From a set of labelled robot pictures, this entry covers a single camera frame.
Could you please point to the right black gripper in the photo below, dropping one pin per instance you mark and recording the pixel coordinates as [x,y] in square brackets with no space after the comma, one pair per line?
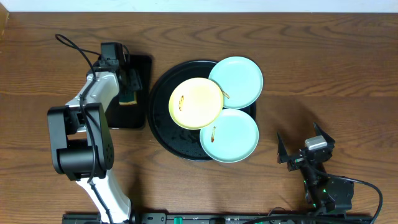
[283,157]

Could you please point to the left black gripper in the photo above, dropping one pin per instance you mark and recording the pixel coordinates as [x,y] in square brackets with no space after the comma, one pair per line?
[133,82]

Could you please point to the green yellow sponge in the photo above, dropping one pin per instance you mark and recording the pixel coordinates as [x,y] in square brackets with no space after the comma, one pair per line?
[129,98]

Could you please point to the yellow plate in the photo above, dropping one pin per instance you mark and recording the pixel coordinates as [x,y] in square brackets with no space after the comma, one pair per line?
[195,103]

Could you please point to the light blue plate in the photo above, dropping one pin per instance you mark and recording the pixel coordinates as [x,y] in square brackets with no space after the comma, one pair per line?
[240,79]
[232,137]

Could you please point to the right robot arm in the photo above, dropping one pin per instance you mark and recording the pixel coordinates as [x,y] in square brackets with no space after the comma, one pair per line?
[329,195]

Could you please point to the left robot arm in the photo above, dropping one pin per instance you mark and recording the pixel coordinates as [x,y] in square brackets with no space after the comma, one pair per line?
[113,97]

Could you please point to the black rectangular tray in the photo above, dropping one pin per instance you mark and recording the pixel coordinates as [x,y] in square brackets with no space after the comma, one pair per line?
[132,116]

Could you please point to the black round tray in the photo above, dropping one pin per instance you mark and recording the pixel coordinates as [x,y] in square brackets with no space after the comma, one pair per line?
[181,142]

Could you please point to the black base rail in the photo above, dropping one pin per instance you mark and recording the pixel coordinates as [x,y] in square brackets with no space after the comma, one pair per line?
[162,218]

